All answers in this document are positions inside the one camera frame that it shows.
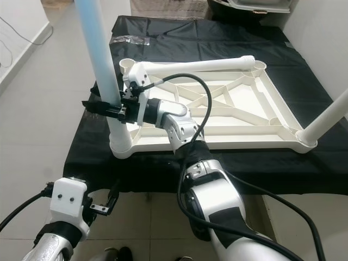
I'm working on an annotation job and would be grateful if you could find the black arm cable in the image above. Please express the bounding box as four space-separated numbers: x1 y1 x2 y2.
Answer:
235 173 328 261
0 184 56 233

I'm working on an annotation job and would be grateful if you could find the white plastic table leg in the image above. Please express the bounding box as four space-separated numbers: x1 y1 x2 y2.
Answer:
135 55 257 78
74 0 135 160
295 86 348 148

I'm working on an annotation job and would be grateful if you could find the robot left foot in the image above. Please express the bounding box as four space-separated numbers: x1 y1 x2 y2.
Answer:
102 246 135 261

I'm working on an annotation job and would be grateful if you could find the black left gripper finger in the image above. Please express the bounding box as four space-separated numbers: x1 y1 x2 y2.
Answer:
105 179 121 207

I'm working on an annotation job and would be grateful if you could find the long clear tape strip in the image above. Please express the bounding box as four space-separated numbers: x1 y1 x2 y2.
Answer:
112 34 157 46

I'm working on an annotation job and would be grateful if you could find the beige cloth covered bench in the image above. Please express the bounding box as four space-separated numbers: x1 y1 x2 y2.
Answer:
129 0 211 18

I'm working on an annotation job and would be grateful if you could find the speckled grey right wrist camera mount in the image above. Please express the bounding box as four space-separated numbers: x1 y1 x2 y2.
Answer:
121 64 151 127

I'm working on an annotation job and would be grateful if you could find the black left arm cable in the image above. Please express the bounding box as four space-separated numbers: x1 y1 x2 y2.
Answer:
0 184 56 233

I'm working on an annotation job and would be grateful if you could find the thin black wall cable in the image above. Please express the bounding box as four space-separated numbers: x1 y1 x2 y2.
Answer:
0 15 53 48

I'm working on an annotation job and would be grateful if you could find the black wok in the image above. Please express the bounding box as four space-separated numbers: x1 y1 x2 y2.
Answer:
206 0 293 15

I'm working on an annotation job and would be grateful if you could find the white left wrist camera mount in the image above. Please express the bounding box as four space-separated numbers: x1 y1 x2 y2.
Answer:
48 176 93 238

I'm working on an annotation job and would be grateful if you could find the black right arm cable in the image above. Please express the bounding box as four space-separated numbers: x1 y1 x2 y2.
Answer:
235 173 328 261

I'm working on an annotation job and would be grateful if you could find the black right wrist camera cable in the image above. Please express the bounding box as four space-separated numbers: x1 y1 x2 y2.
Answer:
143 73 306 261

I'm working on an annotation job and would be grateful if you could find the black tablecloth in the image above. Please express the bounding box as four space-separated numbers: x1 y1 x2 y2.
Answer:
61 15 348 196

